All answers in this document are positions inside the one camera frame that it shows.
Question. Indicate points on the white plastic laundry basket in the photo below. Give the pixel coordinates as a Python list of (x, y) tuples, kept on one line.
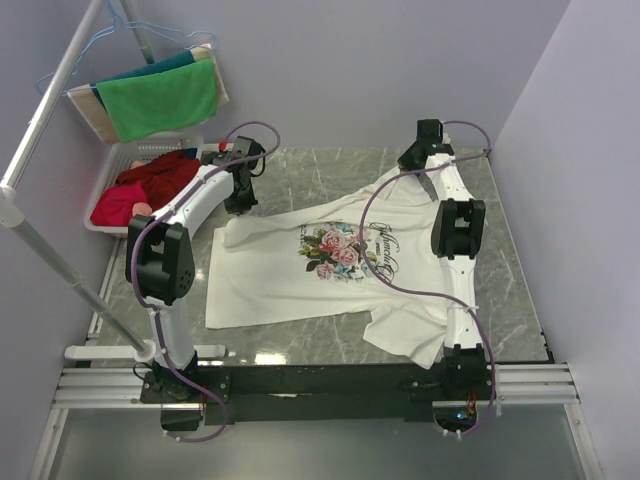
[(121, 157)]

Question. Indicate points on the beige towel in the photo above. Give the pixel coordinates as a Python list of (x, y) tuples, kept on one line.
[(96, 115)]

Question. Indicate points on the white clothes rack frame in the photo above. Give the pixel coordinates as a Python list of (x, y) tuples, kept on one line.
[(40, 314)]

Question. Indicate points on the black base beam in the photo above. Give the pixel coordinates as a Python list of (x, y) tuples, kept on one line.
[(224, 395)]

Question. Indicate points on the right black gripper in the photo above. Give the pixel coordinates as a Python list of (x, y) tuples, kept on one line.
[(403, 161)]

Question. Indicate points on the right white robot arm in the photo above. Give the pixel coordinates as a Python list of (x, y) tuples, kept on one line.
[(456, 241)]

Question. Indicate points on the teal towel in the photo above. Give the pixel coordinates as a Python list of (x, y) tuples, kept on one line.
[(150, 67)]

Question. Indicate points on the white floral t shirt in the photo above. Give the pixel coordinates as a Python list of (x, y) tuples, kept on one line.
[(367, 251)]

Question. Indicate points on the pink t shirt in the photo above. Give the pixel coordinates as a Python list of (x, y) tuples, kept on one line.
[(119, 204)]

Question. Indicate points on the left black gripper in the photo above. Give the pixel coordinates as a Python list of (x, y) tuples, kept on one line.
[(242, 207)]

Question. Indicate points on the dark red t shirt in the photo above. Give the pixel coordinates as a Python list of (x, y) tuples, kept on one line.
[(164, 177)]

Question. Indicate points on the aluminium rail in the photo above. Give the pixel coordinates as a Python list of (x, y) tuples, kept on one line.
[(117, 388)]

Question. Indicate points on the green towel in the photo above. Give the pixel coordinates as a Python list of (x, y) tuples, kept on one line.
[(174, 99)]

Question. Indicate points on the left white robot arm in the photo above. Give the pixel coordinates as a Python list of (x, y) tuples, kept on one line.
[(160, 260)]

